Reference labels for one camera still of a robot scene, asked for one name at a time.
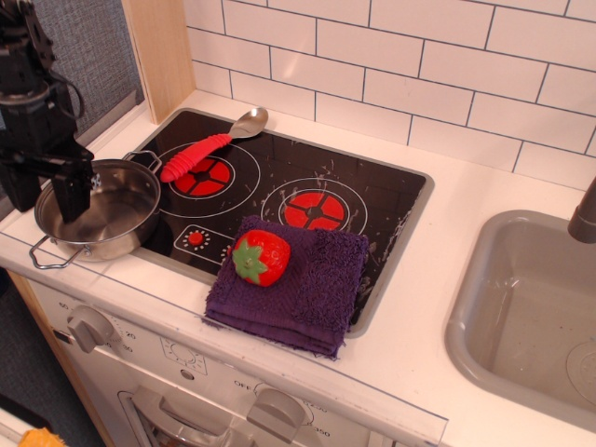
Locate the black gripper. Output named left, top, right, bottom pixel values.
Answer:
left=1, top=90, right=93, bottom=224

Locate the stainless steel pot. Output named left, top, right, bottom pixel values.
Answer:
left=29, top=151, right=162, bottom=270

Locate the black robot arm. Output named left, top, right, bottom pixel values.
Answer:
left=1, top=1, right=94, bottom=223

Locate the grey timer knob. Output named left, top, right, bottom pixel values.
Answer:
left=67, top=305, right=115, bottom=353

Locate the red plastic strawberry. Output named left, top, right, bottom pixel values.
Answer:
left=231, top=229, right=291, bottom=287

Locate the black toy stovetop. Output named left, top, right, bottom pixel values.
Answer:
left=138, top=130, right=434, bottom=338

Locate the orange object at corner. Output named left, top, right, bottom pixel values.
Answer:
left=18, top=427, right=66, bottom=447

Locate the folded purple towel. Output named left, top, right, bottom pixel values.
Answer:
left=206, top=216, right=369, bottom=358

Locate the grey oven knob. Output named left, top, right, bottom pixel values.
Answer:
left=247, top=388, right=306, bottom=443

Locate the grey plastic sink basin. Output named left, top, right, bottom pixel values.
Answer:
left=445, top=210, right=595, bottom=431

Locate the grey faucet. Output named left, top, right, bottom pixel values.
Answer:
left=567, top=178, right=596, bottom=244

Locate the wooden side post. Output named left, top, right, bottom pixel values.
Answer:
left=122, top=0, right=196, bottom=124

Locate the red handled metal spoon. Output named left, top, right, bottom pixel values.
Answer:
left=160, top=107, right=269, bottom=183

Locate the grey oven door handle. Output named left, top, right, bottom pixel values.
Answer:
left=129, top=386, right=232, bottom=446

